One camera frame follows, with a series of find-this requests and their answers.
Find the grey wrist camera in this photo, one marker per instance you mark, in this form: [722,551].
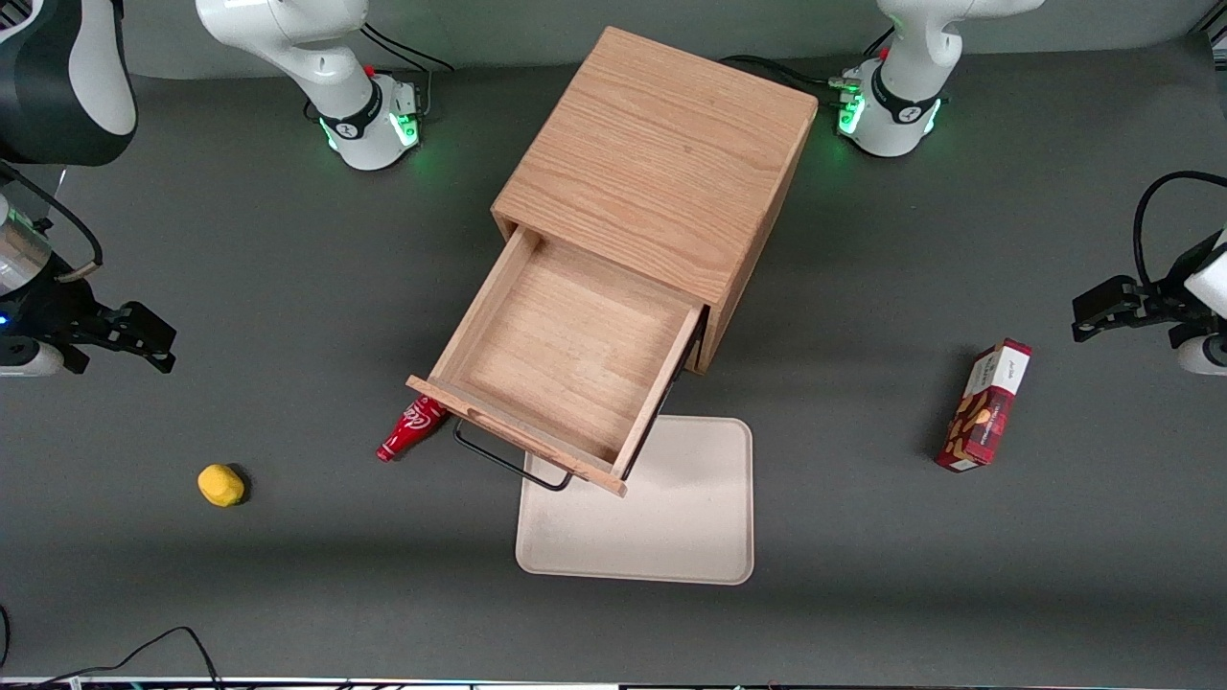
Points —
[29,356]
[1206,356]

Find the beige plastic tray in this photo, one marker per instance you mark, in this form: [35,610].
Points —
[671,517]

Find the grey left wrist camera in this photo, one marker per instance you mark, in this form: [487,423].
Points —
[1206,356]

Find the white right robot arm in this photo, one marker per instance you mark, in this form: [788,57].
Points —
[326,57]

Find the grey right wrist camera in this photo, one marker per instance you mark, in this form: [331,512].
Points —
[29,356]

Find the aluminium frame strut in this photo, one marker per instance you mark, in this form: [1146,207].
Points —
[1210,36]

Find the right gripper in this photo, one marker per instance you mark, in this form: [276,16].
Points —
[50,305]

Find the red cola bottle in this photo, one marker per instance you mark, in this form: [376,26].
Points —
[407,431]

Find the yellow lemon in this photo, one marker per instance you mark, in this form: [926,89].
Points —
[221,485]

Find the wooden drawer cabinet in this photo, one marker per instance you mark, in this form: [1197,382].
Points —
[661,144]

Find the red cookie box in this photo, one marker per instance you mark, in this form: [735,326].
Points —
[987,407]

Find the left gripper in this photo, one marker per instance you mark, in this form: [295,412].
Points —
[1168,293]

